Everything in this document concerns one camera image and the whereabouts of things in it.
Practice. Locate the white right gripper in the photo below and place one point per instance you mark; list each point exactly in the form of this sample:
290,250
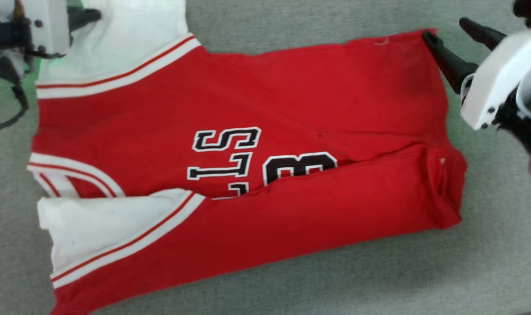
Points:
497,78

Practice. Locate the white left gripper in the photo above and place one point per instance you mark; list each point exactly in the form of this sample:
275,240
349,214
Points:
50,26

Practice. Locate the red and white basketball jersey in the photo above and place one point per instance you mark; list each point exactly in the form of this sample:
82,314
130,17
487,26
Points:
291,96

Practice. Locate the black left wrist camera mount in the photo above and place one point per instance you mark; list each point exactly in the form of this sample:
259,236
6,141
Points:
5,37

